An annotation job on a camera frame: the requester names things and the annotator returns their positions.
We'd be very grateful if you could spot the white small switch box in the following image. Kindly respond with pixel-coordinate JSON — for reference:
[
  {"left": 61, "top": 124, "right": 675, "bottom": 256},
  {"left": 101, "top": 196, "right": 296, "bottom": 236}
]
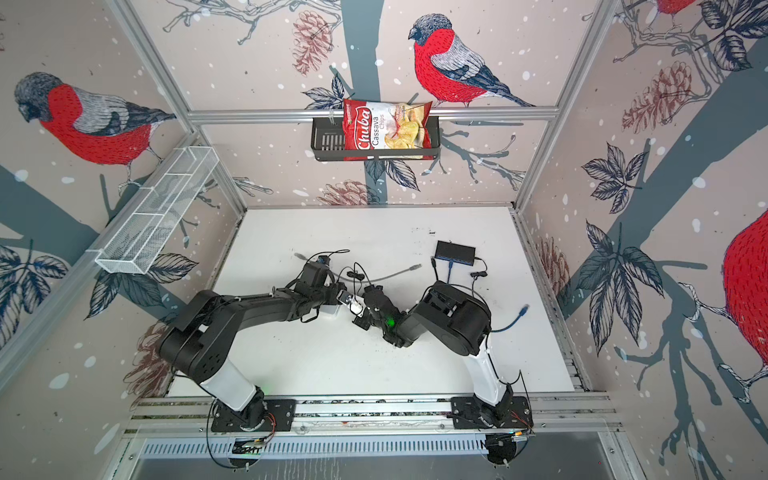
[{"left": 319, "top": 305, "right": 341, "bottom": 318}]

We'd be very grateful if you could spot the blue ethernet cable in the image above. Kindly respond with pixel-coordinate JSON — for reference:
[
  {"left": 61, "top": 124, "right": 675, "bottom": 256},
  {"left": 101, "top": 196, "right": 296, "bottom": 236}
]
[{"left": 443, "top": 261, "right": 530, "bottom": 334}]

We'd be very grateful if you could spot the black network switch box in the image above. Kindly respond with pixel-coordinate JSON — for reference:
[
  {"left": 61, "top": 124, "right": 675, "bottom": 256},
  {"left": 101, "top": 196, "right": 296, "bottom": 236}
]
[{"left": 434, "top": 241, "right": 476, "bottom": 266}]

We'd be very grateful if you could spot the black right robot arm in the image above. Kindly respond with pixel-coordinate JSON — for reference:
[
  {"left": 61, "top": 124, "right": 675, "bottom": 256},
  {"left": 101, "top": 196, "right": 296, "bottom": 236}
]
[{"left": 338, "top": 281, "right": 506, "bottom": 427}]

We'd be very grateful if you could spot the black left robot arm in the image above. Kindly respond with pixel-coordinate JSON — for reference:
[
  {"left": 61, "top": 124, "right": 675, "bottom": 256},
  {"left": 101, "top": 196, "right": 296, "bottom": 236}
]
[{"left": 156, "top": 254, "right": 344, "bottom": 429}]

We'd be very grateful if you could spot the red cassava chips bag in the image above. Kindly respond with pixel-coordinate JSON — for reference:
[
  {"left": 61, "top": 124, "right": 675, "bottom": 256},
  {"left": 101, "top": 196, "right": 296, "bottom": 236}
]
[{"left": 342, "top": 99, "right": 438, "bottom": 159}]

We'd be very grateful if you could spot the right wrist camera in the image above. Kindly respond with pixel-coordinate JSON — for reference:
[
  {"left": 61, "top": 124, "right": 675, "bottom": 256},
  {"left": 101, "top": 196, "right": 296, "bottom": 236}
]
[{"left": 342, "top": 292, "right": 365, "bottom": 317}]

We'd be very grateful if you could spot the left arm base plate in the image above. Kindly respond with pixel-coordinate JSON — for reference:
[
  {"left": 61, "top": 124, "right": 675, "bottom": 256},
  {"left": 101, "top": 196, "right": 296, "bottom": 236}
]
[{"left": 210, "top": 399, "right": 297, "bottom": 433}]

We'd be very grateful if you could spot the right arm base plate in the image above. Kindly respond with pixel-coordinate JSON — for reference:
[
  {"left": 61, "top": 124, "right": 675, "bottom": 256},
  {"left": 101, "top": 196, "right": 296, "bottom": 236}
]
[{"left": 448, "top": 396, "right": 534, "bottom": 430}]

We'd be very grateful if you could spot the black wall basket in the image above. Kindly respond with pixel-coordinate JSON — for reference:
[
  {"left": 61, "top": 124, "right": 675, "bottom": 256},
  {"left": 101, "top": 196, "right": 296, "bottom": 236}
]
[{"left": 310, "top": 116, "right": 441, "bottom": 162}]

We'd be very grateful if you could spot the white wire mesh shelf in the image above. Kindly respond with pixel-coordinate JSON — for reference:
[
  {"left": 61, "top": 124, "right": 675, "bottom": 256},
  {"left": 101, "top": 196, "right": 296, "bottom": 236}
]
[{"left": 95, "top": 146, "right": 219, "bottom": 274}]

